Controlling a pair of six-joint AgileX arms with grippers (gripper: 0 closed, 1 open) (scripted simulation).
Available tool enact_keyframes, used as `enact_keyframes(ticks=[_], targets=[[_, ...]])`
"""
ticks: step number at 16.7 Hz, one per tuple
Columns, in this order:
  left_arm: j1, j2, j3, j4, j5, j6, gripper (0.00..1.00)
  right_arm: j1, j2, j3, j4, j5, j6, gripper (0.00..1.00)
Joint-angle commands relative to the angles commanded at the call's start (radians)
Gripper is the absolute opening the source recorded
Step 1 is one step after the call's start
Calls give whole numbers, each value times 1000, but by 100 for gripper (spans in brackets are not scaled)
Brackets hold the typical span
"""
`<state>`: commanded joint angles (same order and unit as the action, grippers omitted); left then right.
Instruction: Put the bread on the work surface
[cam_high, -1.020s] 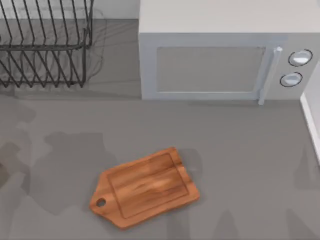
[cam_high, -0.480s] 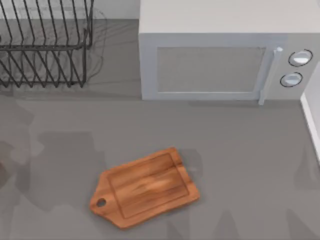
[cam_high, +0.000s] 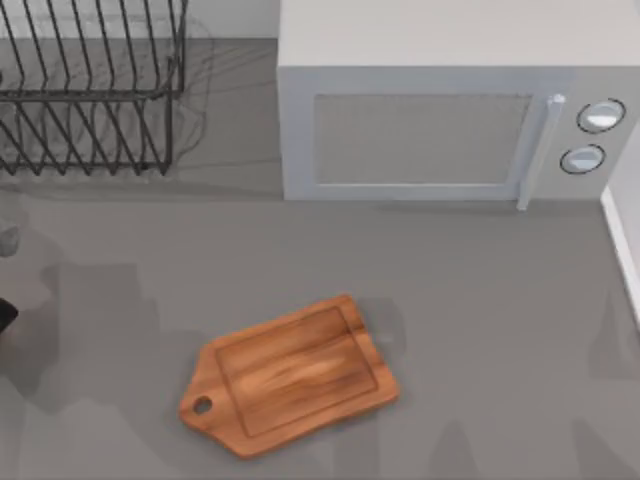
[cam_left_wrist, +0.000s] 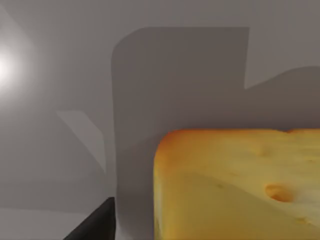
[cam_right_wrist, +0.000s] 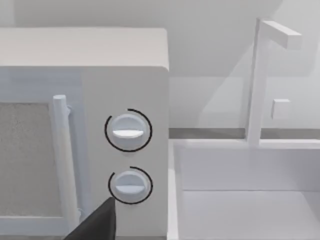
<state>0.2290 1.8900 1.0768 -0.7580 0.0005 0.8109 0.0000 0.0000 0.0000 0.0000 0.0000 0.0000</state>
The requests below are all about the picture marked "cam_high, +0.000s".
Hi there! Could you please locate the microwave door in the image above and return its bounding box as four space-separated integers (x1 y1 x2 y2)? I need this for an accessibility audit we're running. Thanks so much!
278 66 576 202

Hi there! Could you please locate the wooden cutting board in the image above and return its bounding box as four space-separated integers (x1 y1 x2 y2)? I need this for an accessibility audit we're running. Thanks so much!
178 293 401 459

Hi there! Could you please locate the pale microwave oven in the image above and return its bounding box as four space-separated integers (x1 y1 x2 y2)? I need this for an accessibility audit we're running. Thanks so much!
276 0 640 211

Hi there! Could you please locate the small microwave knob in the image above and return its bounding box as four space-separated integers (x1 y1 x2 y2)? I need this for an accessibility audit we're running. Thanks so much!
559 143 607 175

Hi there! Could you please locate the large microwave knob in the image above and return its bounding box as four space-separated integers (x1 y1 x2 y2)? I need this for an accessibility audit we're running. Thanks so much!
576 98 627 134

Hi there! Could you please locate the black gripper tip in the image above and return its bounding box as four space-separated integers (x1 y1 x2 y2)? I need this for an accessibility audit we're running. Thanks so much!
0 298 20 334

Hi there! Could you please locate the microwave door handle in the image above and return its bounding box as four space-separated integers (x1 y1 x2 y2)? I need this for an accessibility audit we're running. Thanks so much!
516 93 567 211

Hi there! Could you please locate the black wire dish rack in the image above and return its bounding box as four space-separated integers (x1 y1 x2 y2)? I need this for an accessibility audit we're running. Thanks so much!
0 0 190 177

